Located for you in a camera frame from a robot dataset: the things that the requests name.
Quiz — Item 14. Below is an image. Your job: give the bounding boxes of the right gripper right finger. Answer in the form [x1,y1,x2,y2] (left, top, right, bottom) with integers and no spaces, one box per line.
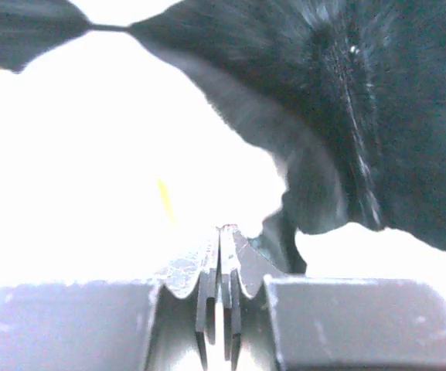
[220,226,446,370]

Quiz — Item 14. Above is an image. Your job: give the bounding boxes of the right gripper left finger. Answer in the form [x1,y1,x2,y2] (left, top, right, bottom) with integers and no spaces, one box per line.
[0,228,220,370]

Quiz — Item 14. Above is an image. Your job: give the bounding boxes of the black white checkered pillowcase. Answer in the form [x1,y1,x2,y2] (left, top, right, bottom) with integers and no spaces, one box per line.
[0,0,446,275]

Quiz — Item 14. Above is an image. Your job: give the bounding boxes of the white pillow yellow edge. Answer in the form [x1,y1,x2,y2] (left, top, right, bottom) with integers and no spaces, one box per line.
[0,67,175,226]

